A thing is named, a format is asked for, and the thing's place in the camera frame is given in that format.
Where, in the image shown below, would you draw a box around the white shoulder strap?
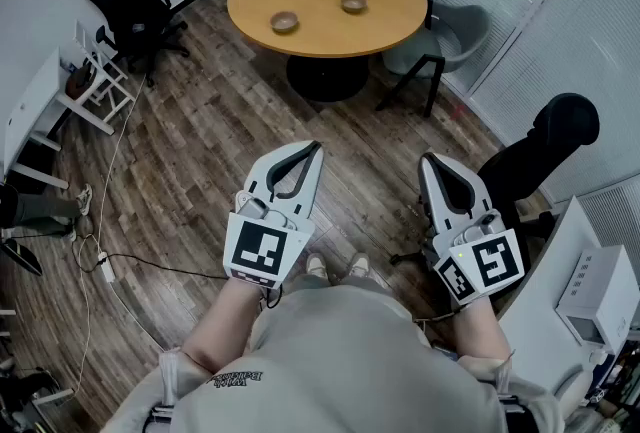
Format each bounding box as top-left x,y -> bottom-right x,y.
158,349 -> 180,410
494,360 -> 519,402

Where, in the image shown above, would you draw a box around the person's right forearm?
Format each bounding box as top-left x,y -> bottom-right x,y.
452,298 -> 512,365

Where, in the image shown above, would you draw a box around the left hand-held gripper cable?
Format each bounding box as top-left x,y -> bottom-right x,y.
257,284 -> 285,311

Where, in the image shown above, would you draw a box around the white power strip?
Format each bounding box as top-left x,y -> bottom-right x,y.
97,250 -> 117,285

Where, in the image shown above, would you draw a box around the white desk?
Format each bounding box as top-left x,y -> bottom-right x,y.
497,194 -> 640,422
2,48 -> 116,190

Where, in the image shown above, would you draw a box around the white box appliance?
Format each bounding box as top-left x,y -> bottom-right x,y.
555,244 -> 640,356

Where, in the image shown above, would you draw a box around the grey armchair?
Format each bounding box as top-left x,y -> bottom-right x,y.
374,0 -> 494,119

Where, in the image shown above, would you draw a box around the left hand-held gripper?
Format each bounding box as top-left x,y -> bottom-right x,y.
222,139 -> 325,291

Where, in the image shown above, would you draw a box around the person's left forearm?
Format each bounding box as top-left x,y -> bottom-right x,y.
180,278 -> 274,375

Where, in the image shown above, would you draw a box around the white window blinds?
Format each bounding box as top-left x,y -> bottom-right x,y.
372,0 -> 640,202

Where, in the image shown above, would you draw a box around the person's grey t-shirt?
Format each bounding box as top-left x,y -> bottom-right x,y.
102,283 -> 566,433

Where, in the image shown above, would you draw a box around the white floor cable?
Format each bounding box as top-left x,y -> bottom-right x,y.
69,73 -> 149,395

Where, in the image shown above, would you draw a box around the person's right shoe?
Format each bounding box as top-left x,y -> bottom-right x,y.
347,252 -> 371,278

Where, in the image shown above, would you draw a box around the brown ball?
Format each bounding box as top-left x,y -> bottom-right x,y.
64,68 -> 94,100

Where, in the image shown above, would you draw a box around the black oval object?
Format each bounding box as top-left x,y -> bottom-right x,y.
0,238 -> 44,277

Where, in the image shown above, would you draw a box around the hand-held gripper cable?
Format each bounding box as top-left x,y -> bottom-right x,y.
257,284 -> 285,311
413,303 -> 474,325

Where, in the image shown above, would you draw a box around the person's left shoe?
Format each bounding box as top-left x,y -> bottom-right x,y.
304,252 -> 330,280

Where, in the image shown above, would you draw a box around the white folding stool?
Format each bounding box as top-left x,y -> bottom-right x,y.
63,19 -> 137,136

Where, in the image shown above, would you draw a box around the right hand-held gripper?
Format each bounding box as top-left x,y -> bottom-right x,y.
417,152 -> 525,307

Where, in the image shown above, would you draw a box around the right hand-held gripper cable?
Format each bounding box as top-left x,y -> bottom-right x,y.
413,303 -> 474,325

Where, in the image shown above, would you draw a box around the black table pedestal base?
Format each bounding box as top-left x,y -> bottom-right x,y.
285,53 -> 371,103

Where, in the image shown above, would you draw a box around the black floor cable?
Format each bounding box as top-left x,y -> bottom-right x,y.
72,235 -> 229,281

